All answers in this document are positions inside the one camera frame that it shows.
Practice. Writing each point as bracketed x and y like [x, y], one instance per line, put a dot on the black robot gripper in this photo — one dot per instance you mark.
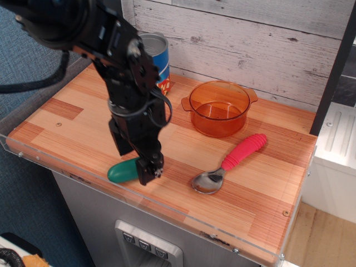
[138, 130]

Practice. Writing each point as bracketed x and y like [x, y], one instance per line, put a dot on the green toy pickle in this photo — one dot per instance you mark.
[124, 171]

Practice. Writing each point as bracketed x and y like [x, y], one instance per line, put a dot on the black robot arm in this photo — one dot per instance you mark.
[94, 31]

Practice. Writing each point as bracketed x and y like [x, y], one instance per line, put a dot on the orange transparent plastic pot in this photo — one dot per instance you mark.
[219, 108]

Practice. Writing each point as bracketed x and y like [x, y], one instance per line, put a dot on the orange plush item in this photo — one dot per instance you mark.
[34, 261]

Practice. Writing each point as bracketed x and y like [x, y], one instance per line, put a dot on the grey toy fridge cabinet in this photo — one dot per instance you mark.
[95, 213]

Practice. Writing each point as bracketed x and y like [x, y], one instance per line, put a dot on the silver dispenser button panel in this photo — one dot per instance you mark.
[140, 248]

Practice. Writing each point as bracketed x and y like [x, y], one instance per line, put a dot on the alphabet soup toy can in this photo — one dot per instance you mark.
[156, 45]

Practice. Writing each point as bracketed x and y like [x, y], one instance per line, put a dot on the clear acrylic table guard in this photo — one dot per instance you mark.
[252, 212]

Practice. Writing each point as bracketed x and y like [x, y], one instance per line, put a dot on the white toy sink unit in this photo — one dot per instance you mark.
[330, 183]

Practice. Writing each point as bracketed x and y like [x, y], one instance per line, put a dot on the pink handled metal spoon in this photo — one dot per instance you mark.
[211, 181]

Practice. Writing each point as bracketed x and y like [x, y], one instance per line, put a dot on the dark grey right post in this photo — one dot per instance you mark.
[336, 72]

